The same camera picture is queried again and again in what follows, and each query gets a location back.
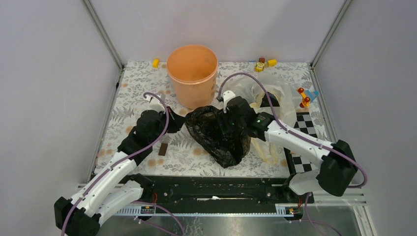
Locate black white checkerboard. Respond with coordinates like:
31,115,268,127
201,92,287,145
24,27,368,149
284,112,317,174

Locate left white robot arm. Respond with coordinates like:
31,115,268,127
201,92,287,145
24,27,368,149
54,92,183,236

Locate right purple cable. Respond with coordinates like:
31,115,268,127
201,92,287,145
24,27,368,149
216,72,369,236

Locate yellow toy block left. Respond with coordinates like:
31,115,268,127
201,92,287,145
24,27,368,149
152,59,160,68

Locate floral patterned table mat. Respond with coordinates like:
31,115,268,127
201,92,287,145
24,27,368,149
94,61,314,178

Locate blue toy piece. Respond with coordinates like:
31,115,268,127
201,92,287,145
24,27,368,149
308,91,320,102

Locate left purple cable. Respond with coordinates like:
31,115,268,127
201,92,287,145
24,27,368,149
60,92,186,236

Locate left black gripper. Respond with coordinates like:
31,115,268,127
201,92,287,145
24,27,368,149
149,106,186,144

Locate orange plastic trash bin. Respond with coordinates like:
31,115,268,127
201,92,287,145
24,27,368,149
166,45,218,109

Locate yellow monkey toy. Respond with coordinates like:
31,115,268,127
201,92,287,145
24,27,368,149
255,61,265,72

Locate yellow red toy car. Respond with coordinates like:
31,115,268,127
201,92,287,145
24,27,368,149
297,87,311,108

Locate small brown block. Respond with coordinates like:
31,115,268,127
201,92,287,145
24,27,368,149
158,143,168,156

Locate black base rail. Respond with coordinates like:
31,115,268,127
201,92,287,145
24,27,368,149
140,175,314,215

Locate yellow toy block right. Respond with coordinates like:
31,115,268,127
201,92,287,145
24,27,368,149
267,59,278,67

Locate white translucent trash bag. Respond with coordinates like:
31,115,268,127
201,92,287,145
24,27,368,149
221,71,300,165

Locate purple cable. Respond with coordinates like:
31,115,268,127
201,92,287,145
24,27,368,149
60,92,186,236
216,72,369,236

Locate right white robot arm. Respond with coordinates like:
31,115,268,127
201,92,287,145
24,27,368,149
216,90,358,203

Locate yellow toy block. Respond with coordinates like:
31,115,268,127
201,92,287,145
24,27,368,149
152,59,160,68
267,59,278,67

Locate black plastic trash bag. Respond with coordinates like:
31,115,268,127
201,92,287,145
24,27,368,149
185,105,251,168

